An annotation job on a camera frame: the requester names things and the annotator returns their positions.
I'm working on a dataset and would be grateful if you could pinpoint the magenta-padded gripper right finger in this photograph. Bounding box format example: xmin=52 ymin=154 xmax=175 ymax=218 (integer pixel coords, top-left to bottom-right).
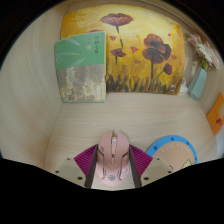
xmin=128 ymin=144 xmax=175 ymax=189

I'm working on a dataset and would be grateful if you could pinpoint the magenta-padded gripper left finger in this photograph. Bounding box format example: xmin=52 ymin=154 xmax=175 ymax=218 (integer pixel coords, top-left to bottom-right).
xmin=53 ymin=144 xmax=99 ymax=189

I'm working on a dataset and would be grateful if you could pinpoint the pink computer mouse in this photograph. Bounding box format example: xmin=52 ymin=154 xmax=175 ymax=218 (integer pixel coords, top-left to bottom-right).
xmin=95 ymin=130 xmax=130 ymax=187

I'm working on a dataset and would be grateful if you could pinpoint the orange covered book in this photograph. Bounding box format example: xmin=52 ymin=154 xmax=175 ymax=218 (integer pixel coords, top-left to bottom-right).
xmin=206 ymin=92 xmax=224 ymax=136

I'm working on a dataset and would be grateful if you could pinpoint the green covered book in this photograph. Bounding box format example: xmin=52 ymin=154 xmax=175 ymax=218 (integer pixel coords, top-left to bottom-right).
xmin=54 ymin=31 xmax=108 ymax=104

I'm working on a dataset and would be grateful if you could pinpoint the mint green faceted vase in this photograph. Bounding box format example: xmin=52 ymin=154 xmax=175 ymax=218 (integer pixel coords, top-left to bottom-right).
xmin=187 ymin=66 xmax=208 ymax=101

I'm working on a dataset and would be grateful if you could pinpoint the pink and white flower bouquet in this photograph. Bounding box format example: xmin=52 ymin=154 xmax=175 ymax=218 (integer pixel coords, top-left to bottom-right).
xmin=184 ymin=31 xmax=221 ymax=72

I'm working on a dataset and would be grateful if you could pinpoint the yellow poppy flower painting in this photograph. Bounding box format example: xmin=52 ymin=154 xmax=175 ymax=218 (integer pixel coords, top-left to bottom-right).
xmin=59 ymin=3 xmax=186 ymax=96

